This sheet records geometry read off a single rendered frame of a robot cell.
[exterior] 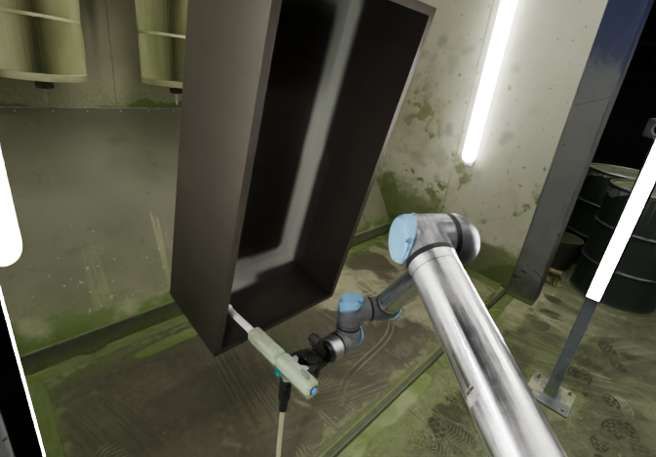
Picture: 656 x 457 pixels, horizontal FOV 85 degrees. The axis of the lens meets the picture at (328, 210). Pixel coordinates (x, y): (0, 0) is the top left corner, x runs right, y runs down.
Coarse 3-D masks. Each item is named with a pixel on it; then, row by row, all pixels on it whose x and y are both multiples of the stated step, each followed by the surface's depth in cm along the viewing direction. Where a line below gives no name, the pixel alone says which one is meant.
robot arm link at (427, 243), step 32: (416, 224) 81; (448, 224) 84; (416, 256) 79; (448, 256) 77; (448, 288) 72; (448, 320) 69; (480, 320) 67; (448, 352) 68; (480, 352) 63; (480, 384) 61; (512, 384) 59; (480, 416) 60; (512, 416) 56; (544, 416) 58; (512, 448) 54; (544, 448) 53
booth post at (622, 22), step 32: (608, 0) 199; (640, 0) 190; (608, 32) 201; (640, 32) 202; (608, 64) 204; (576, 96) 217; (608, 96) 206; (576, 128) 220; (576, 160) 223; (544, 192) 239; (576, 192) 231; (544, 224) 243; (544, 256) 246; (512, 288) 266
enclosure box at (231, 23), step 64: (192, 0) 91; (256, 0) 74; (320, 0) 120; (384, 0) 119; (192, 64) 97; (256, 64) 78; (320, 64) 134; (384, 64) 124; (192, 128) 103; (256, 128) 85; (320, 128) 150; (384, 128) 129; (192, 192) 111; (256, 192) 146; (320, 192) 158; (192, 256) 120; (256, 256) 168; (320, 256) 166; (192, 320) 131; (256, 320) 142
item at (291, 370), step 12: (228, 312) 131; (240, 324) 127; (252, 336) 120; (264, 336) 120; (264, 348) 116; (276, 348) 116; (276, 360) 112; (288, 360) 112; (288, 372) 109; (300, 372) 108; (288, 384) 114; (300, 384) 105; (312, 384) 105; (288, 396) 116
